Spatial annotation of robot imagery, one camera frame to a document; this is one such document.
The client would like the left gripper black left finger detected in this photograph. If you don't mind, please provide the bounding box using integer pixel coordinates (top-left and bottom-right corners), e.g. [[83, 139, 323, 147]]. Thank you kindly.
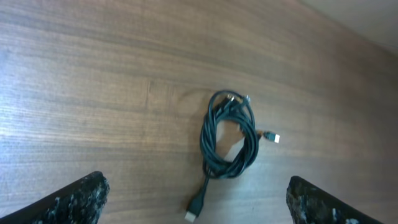
[[1, 171, 109, 224]]

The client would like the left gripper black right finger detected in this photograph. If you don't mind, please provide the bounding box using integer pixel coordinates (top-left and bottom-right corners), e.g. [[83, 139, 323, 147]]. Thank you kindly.
[[286, 175, 381, 224]]

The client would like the black cable bundle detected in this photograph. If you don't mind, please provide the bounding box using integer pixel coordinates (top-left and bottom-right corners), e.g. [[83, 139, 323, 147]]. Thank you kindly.
[[183, 90, 280, 223]]

